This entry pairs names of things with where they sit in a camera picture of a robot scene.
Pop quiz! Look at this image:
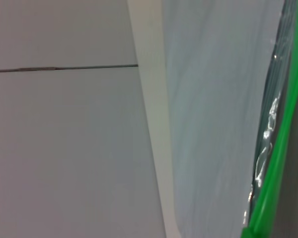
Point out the clear green-zip document bag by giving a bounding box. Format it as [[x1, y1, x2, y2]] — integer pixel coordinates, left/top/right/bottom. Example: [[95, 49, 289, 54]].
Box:
[[161, 0, 298, 238]]

